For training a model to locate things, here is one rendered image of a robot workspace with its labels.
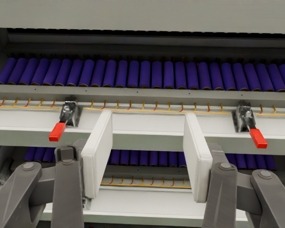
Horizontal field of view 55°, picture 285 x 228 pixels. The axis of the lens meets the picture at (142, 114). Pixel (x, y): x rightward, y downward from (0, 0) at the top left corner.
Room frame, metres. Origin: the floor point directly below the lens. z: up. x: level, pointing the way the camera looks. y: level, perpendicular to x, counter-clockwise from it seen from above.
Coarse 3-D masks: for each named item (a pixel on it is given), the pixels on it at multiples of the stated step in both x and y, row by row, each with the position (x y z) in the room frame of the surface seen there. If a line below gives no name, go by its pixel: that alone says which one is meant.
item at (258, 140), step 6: (246, 114) 0.34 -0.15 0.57; (246, 120) 0.33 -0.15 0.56; (252, 126) 0.31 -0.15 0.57; (252, 132) 0.30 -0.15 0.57; (258, 132) 0.30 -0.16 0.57; (252, 138) 0.29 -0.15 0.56; (258, 138) 0.28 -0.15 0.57; (264, 138) 0.28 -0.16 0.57; (258, 144) 0.27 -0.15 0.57; (264, 144) 0.27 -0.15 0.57
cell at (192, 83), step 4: (188, 64) 0.46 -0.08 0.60; (192, 64) 0.46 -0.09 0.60; (188, 68) 0.45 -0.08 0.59; (192, 68) 0.45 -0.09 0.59; (196, 68) 0.45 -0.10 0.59; (188, 72) 0.44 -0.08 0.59; (192, 72) 0.44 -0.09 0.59; (196, 72) 0.44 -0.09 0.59; (188, 76) 0.43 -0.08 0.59; (192, 76) 0.43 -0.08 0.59; (196, 76) 0.43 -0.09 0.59; (188, 80) 0.42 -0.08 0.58; (192, 80) 0.42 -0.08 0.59; (196, 80) 0.42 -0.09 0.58; (188, 84) 0.41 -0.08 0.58; (192, 84) 0.41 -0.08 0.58; (196, 84) 0.41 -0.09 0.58; (188, 88) 0.41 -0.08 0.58
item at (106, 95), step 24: (0, 96) 0.39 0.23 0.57; (24, 96) 0.39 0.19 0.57; (48, 96) 0.38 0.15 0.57; (96, 96) 0.38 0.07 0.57; (120, 96) 0.38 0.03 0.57; (144, 96) 0.38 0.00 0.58; (168, 96) 0.38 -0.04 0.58; (192, 96) 0.38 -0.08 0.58; (216, 96) 0.38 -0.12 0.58; (240, 96) 0.38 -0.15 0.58; (264, 96) 0.38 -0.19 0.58
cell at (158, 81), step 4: (152, 64) 0.46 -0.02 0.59; (156, 64) 0.46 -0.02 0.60; (160, 64) 0.46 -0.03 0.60; (152, 68) 0.45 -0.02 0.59; (156, 68) 0.45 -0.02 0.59; (160, 68) 0.45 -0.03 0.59; (152, 72) 0.44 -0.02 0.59; (156, 72) 0.44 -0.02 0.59; (160, 72) 0.44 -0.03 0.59; (152, 76) 0.43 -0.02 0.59; (156, 76) 0.43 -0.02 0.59; (160, 76) 0.43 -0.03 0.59; (152, 80) 0.42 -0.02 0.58; (156, 80) 0.42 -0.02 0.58; (160, 80) 0.42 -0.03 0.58; (152, 84) 0.41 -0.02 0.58; (156, 84) 0.41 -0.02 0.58; (160, 84) 0.41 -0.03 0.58
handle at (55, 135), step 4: (64, 108) 0.34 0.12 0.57; (68, 108) 0.34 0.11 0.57; (68, 112) 0.35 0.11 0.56; (64, 116) 0.33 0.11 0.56; (68, 116) 0.33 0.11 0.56; (60, 120) 0.32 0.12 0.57; (64, 120) 0.32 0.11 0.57; (56, 124) 0.31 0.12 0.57; (60, 124) 0.31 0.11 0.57; (64, 124) 0.31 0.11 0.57; (56, 128) 0.30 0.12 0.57; (60, 128) 0.30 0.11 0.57; (64, 128) 0.31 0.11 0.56; (52, 132) 0.29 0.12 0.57; (56, 132) 0.29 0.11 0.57; (60, 132) 0.29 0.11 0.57; (48, 136) 0.28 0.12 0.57; (52, 136) 0.28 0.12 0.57; (56, 136) 0.28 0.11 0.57; (60, 136) 0.29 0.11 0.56; (52, 140) 0.28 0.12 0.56; (56, 140) 0.28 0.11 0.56
